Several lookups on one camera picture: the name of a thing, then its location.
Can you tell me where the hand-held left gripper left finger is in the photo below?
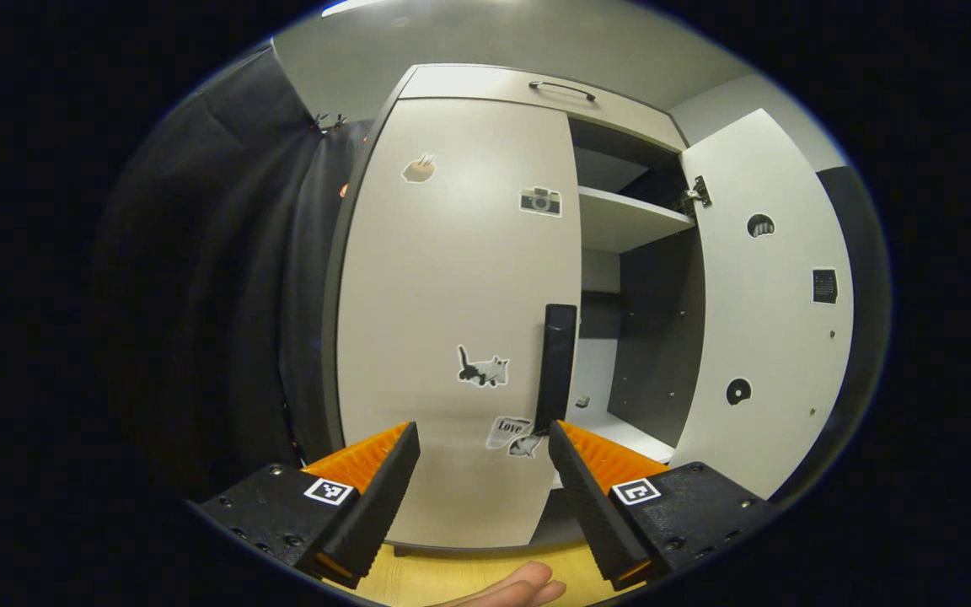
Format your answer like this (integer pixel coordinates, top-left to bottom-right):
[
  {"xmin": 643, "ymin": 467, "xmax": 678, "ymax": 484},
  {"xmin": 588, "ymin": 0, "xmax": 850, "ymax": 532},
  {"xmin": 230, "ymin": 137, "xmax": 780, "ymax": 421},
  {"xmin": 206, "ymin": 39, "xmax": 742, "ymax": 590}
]
[{"xmin": 197, "ymin": 421, "xmax": 421, "ymax": 591}]

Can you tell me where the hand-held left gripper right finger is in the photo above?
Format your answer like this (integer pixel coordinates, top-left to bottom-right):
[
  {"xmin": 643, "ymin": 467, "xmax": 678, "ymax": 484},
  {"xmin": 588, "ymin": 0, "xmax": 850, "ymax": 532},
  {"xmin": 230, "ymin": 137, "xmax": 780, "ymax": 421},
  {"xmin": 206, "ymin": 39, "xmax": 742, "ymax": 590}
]
[{"xmin": 547, "ymin": 421, "xmax": 781, "ymax": 593}]

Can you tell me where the black door handle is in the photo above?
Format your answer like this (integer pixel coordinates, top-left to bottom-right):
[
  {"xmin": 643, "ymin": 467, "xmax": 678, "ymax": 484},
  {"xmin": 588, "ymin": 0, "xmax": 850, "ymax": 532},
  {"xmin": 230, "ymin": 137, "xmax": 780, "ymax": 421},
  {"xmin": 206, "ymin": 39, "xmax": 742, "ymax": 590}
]
[{"xmin": 534, "ymin": 303, "xmax": 578, "ymax": 437}]

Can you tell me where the beige double-door shoe cabinet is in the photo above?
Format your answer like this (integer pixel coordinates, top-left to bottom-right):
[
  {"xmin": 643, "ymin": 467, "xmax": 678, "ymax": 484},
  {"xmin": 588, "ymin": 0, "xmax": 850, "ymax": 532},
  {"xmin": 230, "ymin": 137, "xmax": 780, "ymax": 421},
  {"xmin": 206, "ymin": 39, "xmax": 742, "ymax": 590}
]
[{"xmin": 321, "ymin": 63, "xmax": 856, "ymax": 557}]

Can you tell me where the beige cabinet door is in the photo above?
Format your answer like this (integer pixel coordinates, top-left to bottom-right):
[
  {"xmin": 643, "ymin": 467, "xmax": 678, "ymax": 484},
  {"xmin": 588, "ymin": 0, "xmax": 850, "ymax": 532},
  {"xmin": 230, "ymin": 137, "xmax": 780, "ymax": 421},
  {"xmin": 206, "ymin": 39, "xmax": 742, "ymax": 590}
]
[
  {"xmin": 335, "ymin": 97, "xmax": 583, "ymax": 551},
  {"xmin": 671, "ymin": 108, "xmax": 856, "ymax": 500}
]

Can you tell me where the metal door hinge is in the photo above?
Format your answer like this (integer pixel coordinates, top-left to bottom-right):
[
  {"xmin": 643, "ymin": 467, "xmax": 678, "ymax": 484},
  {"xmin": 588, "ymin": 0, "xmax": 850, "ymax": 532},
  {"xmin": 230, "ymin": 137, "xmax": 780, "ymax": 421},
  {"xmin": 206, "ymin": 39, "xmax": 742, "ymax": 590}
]
[{"xmin": 678, "ymin": 175, "xmax": 712, "ymax": 213}]

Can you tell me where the black backdrop cloth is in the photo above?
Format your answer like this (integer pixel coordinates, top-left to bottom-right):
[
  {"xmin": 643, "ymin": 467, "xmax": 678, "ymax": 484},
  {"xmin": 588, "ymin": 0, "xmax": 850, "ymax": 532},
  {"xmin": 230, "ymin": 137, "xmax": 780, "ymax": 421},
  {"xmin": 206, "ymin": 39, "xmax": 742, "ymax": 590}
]
[{"xmin": 89, "ymin": 42, "xmax": 891, "ymax": 507}]

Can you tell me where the ceiling light panel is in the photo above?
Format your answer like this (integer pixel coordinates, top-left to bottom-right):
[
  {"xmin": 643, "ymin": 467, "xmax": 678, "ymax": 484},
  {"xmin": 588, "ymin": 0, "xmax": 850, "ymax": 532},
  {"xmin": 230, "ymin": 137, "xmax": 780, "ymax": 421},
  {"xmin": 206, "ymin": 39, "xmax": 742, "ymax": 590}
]
[{"xmin": 321, "ymin": 0, "xmax": 402, "ymax": 18}]

